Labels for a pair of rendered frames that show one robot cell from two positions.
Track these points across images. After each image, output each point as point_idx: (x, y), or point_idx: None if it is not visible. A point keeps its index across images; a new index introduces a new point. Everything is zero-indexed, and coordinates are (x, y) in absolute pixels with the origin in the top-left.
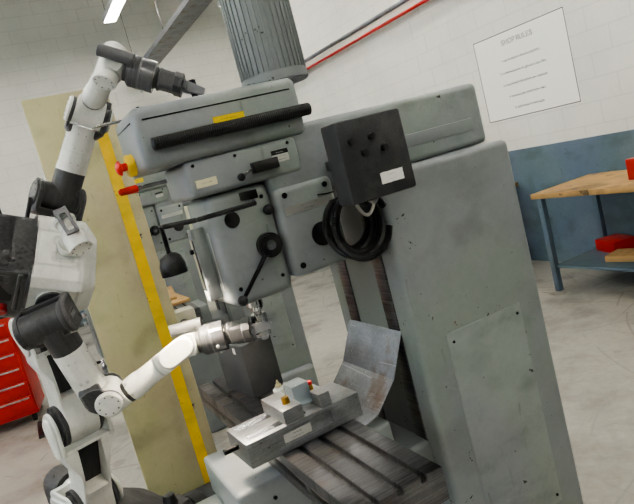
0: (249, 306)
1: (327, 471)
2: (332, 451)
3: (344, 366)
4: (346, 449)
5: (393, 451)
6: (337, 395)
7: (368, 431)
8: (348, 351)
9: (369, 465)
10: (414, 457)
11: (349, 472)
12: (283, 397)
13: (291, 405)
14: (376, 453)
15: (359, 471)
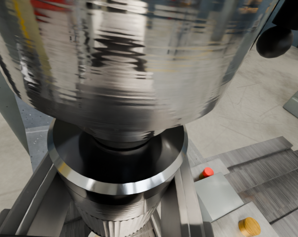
0: (229, 80)
1: (294, 211)
2: (254, 198)
3: (37, 133)
4: (251, 184)
5: (260, 152)
6: (188, 156)
7: (220, 158)
8: (33, 112)
9: (282, 173)
10: (270, 144)
11: (294, 191)
12: (254, 227)
13: (258, 218)
14: (262, 163)
15: (292, 183)
